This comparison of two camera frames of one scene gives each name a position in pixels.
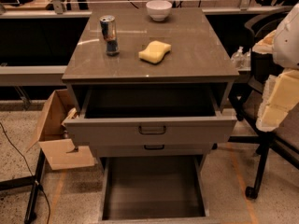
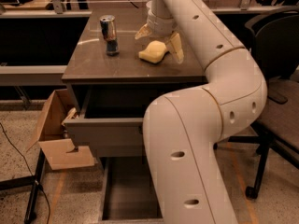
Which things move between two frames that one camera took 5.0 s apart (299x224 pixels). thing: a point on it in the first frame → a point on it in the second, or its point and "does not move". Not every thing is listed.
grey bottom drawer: x=154 y=189 does not move
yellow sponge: x=154 y=51 does not move
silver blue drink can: x=108 y=27 does not move
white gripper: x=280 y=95 → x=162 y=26
